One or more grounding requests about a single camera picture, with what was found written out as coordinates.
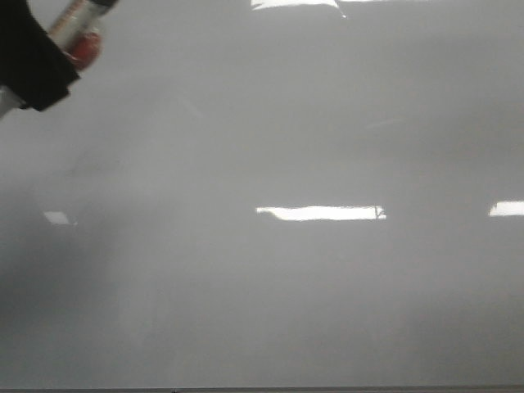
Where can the black white whiteboard marker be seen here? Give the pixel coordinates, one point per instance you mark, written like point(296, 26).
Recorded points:
point(79, 32)

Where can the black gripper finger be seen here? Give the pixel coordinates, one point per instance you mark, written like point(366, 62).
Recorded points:
point(33, 67)

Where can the white whiteboard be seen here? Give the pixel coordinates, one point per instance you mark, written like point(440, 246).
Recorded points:
point(257, 194)

